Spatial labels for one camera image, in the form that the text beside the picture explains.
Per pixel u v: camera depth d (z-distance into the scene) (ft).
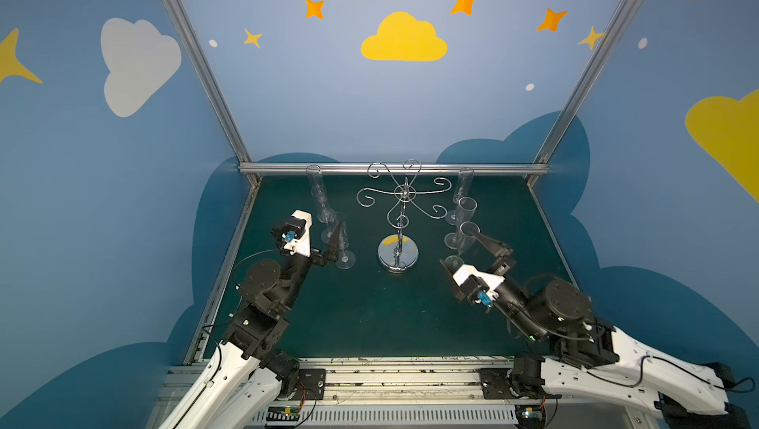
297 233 1.66
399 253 3.23
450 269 3.29
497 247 1.61
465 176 3.05
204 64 2.82
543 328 1.49
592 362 1.44
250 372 1.55
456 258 3.15
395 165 2.59
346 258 3.18
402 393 2.41
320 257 1.85
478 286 1.41
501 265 1.61
